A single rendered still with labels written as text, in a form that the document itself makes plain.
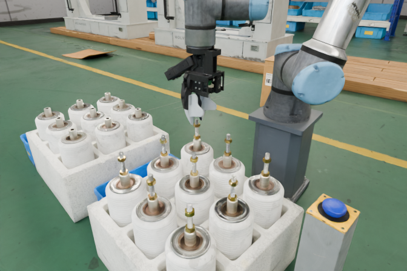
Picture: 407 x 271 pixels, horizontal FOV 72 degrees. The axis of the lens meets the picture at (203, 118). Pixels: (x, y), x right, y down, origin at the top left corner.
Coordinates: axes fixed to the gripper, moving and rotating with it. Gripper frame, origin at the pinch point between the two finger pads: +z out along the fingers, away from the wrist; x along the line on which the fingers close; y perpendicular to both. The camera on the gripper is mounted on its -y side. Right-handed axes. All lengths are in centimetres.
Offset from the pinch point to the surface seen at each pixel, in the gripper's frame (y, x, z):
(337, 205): 41.1, -9.7, 1.9
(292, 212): 30.9, 0.2, 16.9
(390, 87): 34, 163, 27
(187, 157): 1.1, -4.7, 10.6
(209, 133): -30, 47, 35
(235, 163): 14.1, 0.1, 9.6
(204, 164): 5.1, -2.1, 12.5
